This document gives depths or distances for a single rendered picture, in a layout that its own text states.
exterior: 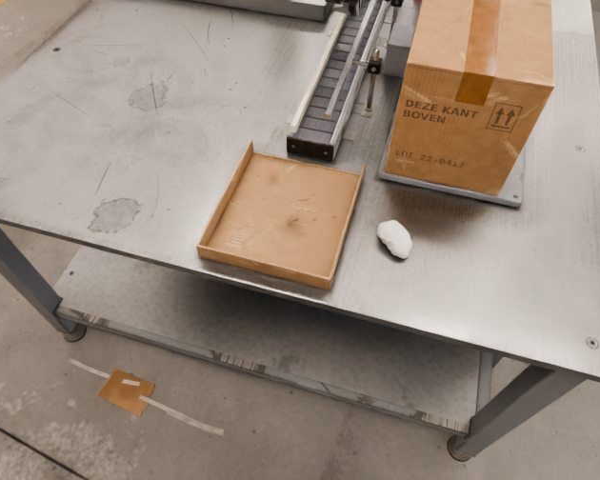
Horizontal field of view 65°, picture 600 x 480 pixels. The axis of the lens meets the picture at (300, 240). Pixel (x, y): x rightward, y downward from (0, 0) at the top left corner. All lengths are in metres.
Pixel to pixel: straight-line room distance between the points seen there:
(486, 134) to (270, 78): 0.61
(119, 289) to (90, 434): 0.47
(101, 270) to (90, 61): 0.68
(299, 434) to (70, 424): 0.74
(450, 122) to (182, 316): 1.03
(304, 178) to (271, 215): 0.12
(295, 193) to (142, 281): 0.82
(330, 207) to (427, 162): 0.22
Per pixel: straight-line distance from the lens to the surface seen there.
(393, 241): 0.92
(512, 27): 1.02
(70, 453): 1.78
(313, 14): 1.53
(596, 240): 1.11
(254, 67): 1.36
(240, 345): 1.50
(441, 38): 0.94
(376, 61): 1.13
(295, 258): 0.91
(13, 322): 2.06
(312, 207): 0.98
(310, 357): 1.48
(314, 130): 1.08
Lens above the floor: 1.60
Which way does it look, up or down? 55 degrees down
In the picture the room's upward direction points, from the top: straight up
